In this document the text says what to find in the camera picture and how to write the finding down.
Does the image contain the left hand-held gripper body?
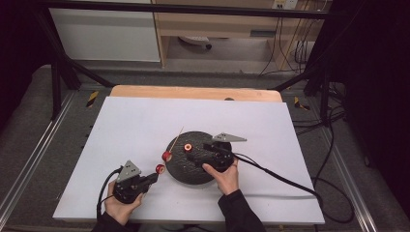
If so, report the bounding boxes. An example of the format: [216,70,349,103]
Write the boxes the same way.
[112,159,153,205]

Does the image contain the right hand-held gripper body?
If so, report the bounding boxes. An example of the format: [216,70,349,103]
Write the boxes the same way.
[201,132,248,172]

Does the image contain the round black textured plate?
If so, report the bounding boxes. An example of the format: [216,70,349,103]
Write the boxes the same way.
[164,130,233,186]

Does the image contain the thin wooden skewer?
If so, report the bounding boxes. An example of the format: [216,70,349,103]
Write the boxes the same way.
[154,126,185,179]

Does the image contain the person's right hand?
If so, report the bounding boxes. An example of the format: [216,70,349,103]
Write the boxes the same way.
[202,159,240,196]

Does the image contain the person's left hand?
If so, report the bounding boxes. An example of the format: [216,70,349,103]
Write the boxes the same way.
[104,181,144,226]

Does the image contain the white board sheet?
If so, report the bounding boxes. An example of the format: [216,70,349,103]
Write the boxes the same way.
[52,96,326,225]

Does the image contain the light wooden table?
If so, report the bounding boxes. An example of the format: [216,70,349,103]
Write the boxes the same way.
[109,84,283,103]

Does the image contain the yellow black tape strip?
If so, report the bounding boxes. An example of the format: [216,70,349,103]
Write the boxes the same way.
[85,91,100,108]
[293,96,310,111]

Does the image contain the office chair caster base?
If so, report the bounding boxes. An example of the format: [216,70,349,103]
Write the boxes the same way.
[178,36,213,50]

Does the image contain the light wooden desk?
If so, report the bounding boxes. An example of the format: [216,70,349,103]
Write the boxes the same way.
[151,0,323,71]

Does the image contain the white cabinet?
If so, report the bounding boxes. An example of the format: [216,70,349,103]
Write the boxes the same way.
[47,8,161,63]

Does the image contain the black curtain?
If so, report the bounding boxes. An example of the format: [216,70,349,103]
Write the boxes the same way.
[332,0,410,220]

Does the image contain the left hand-held gripper black cable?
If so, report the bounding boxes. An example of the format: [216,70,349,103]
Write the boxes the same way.
[96,167,124,220]

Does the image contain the hand-held gripper black cable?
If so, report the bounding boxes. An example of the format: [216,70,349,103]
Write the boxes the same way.
[233,153,356,224]
[96,167,124,220]

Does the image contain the right hand-held gripper black cable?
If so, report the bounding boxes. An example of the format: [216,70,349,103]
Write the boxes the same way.
[233,153,356,224]

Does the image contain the aluminium rail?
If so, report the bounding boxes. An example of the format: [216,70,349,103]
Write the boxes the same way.
[317,129,379,232]
[0,91,76,220]

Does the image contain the black metal frame leg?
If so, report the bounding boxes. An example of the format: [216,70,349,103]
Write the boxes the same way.
[274,13,333,125]
[35,9,115,121]

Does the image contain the black floor cables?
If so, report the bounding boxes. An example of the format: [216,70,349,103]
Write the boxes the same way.
[291,82,346,136]

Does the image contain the bundle of hanging cables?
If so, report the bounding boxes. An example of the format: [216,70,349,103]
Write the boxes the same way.
[259,17,320,76]

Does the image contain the black metal frame crossbar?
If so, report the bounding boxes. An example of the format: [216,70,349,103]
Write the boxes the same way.
[42,1,330,19]

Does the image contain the white wall socket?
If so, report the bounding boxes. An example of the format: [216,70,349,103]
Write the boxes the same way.
[272,0,298,10]

